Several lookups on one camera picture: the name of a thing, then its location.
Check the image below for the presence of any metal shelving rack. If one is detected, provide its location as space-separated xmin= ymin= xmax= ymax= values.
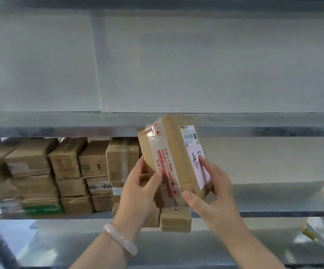
xmin=0 ymin=0 xmax=324 ymax=269

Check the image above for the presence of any person's right hand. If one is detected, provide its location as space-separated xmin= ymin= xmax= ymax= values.
xmin=181 ymin=157 xmax=249 ymax=241

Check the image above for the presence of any person's left hand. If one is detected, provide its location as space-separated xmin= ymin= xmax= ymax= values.
xmin=112 ymin=155 xmax=164 ymax=244

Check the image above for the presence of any stack of cardboard boxes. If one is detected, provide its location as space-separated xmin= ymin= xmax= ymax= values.
xmin=0 ymin=137 xmax=192 ymax=233

